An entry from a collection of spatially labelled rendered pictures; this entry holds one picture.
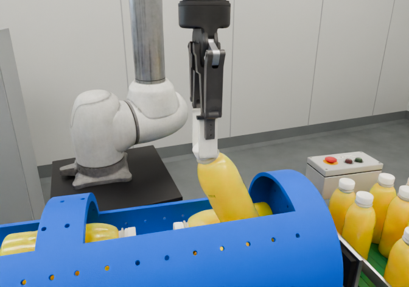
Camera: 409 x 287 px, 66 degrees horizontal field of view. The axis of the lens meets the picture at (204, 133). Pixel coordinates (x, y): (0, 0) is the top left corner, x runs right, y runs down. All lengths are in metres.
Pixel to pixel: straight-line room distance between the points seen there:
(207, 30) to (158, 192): 0.65
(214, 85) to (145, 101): 0.61
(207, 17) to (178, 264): 0.35
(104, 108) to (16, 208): 1.35
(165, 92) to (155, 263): 0.65
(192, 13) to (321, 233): 0.40
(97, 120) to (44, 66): 2.26
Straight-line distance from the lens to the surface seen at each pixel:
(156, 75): 1.04
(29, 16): 3.19
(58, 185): 1.11
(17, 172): 2.12
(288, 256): 0.55
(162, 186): 1.02
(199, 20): 0.45
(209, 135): 0.49
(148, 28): 1.02
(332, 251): 0.59
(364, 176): 1.09
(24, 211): 2.24
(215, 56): 0.43
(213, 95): 0.45
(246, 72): 3.70
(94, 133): 0.99
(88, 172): 1.07
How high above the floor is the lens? 1.53
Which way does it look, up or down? 21 degrees down
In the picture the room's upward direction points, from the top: straight up
